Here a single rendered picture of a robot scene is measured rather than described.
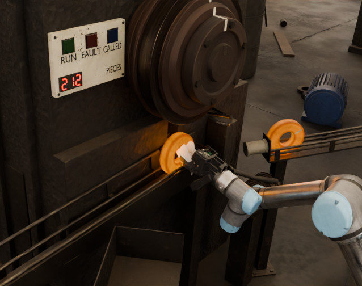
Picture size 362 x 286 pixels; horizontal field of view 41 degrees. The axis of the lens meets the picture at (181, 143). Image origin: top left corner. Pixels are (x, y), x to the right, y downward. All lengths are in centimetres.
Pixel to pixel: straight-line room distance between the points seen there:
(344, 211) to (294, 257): 117
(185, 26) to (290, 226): 156
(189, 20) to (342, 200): 67
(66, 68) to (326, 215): 83
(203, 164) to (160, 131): 21
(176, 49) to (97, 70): 24
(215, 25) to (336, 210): 63
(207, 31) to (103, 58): 32
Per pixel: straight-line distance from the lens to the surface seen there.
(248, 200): 159
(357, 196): 147
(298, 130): 204
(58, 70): 138
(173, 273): 148
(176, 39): 145
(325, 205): 142
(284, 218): 278
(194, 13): 149
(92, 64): 145
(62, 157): 148
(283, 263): 249
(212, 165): 164
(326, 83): 382
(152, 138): 170
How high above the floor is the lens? 163
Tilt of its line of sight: 29 degrees down
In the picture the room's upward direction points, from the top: 4 degrees clockwise
